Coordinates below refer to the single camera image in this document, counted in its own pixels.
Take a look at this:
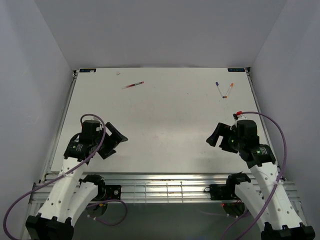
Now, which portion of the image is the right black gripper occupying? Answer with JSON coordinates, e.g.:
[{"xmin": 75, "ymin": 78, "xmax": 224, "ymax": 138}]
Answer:
[{"xmin": 205, "ymin": 122, "xmax": 244, "ymax": 153}]

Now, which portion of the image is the aluminium rail frame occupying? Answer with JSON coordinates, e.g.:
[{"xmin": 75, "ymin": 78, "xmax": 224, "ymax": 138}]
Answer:
[{"xmin": 29, "ymin": 67, "xmax": 301, "ymax": 206}]

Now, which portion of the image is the red gel pen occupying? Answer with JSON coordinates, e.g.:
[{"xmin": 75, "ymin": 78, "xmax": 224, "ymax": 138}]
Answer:
[{"xmin": 121, "ymin": 81, "xmax": 145, "ymax": 90}]

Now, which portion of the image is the blue capped white marker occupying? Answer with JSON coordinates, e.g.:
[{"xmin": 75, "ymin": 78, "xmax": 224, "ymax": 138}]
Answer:
[{"xmin": 215, "ymin": 81, "xmax": 225, "ymax": 99}]

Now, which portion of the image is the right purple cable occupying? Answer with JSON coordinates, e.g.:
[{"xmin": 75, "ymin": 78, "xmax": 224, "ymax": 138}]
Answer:
[{"xmin": 199, "ymin": 110, "xmax": 288, "ymax": 240}]

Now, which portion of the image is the blue corner label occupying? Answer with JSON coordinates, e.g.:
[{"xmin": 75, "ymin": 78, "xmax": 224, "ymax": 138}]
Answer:
[
  {"xmin": 227, "ymin": 68, "xmax": 246, "ymax": 73},
  {"xmin": 79, "ymin": 68, "xmax": 97, "ymax": 73}
]

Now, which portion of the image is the right blue corner label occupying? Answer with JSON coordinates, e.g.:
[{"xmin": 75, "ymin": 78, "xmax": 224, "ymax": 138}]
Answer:
[{"xmin": 227, "ymin": 68, "xmax": 246, "ymax": 73}]

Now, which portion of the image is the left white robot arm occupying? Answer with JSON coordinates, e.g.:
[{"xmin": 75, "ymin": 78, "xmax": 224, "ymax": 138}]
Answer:
[{"xmin": 25, "ymin": 119, "xmax": 128, "ymax": 240}]

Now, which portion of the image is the left blue corner label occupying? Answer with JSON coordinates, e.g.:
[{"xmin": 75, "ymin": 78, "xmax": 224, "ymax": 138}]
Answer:
[{"xmin": 79, "ymin": 68, "xmax": 97, "ymax": 73}]

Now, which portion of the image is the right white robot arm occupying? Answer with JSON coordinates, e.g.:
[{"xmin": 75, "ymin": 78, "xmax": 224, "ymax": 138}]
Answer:
[{"xmin": 206, "ymin": 119, "xmax": 316, "ymax": 240}]

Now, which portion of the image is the orange capped white marker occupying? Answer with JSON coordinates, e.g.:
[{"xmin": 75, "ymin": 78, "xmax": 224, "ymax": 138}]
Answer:
[{"xmin": 224, "ymin": 83, "xmax": 234, "ymax": 98}]

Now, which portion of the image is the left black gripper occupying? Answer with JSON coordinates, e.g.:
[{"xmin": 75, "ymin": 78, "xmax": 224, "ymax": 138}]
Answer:
[{"xmin": 93, "ymin": 121, "xmax": 128, "ymax": 159}]

